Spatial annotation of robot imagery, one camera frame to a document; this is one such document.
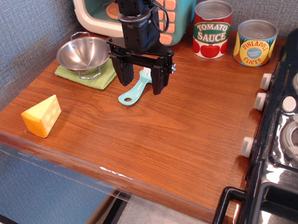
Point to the white stove knob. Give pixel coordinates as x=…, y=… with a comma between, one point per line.
x=260, y=101
x=247, y=145
x=265, y=81

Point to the teal dish brush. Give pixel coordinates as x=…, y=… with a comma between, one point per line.
x=133, y=95

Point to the toy microwave oven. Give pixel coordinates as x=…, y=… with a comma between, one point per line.
x=100, y=17

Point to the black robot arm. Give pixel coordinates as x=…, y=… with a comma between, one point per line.
x=136, y=7

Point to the pineapple slices can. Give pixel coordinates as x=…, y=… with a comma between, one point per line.
x=255, y=42

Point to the green cloth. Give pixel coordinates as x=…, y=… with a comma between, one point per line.
x=100, y=82

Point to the tomato sauce can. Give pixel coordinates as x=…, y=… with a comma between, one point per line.
x=212, y=24

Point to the steel colander bowl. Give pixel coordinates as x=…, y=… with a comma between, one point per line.
x=84, y=55

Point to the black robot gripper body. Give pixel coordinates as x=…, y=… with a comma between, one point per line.
x=141, y=41

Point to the yellow cheese wedge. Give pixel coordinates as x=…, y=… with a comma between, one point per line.
x=41, y=118

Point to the black toy stove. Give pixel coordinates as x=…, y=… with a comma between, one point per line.
x=271, y=194

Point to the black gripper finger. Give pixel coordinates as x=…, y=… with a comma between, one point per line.
x=160, y=78
x=123, y=68

